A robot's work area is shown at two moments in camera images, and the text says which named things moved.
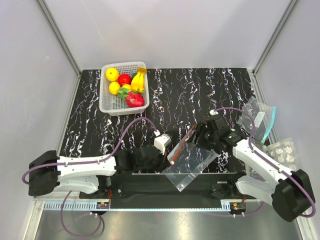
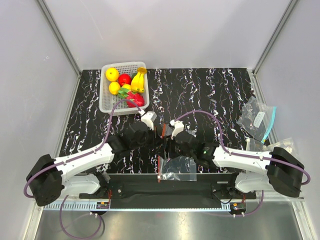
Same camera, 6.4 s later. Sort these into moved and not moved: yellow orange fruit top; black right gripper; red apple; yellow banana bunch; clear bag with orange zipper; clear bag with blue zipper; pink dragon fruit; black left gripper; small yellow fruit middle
Moved: black right gripper; black left gripper; clear bag with orange zipper
Not moved: yellow banana bunch; clear bag with blue zipper; small yellow fruit middle; red apple; yellow orange fruit top; pink dragon fruit
